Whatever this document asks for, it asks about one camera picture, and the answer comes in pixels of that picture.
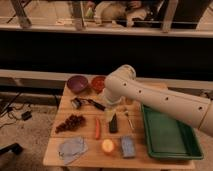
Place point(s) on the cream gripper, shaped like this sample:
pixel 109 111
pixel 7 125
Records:
pixel 109 114

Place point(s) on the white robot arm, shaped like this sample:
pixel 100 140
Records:
pixel 194 111

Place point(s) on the black rectangular block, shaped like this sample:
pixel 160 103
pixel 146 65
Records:
pixel 113 125

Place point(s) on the orange carrot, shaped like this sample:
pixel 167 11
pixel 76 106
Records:
pixel 97 129

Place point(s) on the orange fruit half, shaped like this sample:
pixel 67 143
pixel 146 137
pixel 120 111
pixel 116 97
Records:
pixel 108 146

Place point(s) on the red bowl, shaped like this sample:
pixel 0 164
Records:
pixel 97 83

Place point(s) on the bunch of dark grapes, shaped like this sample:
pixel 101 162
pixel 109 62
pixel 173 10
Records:
pixel 72 123

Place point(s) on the blue sponge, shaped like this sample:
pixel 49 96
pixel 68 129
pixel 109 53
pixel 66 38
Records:
pixel 127 146

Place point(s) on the purple bowl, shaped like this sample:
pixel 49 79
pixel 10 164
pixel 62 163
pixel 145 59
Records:
pixel 77 83

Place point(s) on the blue grey cloth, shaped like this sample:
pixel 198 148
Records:
pixel 72 148

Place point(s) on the green plastic tray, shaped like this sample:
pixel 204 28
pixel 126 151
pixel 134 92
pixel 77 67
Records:
pixel 169 139

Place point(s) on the black power adapter with cable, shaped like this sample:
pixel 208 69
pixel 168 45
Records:
pixel 12 113

